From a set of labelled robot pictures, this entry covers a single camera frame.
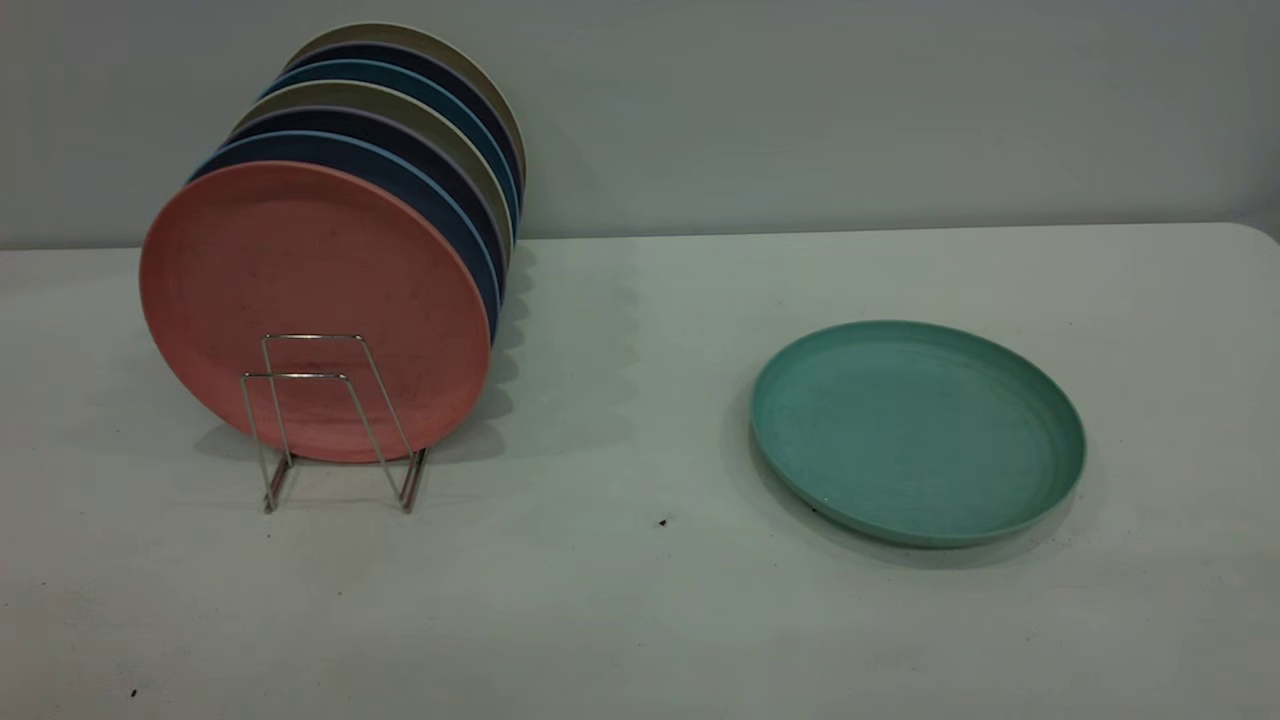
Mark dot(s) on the green round plate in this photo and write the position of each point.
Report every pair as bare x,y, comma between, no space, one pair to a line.
915,430

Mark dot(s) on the navy plate light blue rim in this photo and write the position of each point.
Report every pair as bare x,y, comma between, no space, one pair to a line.
400,175

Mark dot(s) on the dark purple plate lavender rim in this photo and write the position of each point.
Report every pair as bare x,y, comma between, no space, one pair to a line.
430,62
400,135

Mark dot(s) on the beige round plate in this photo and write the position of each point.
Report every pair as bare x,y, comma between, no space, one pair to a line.
400,33
400,100

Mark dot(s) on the pink round plate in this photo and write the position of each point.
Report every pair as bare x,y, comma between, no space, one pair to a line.
300,260

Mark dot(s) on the teal blue round plate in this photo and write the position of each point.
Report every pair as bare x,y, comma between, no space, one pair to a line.
400,74

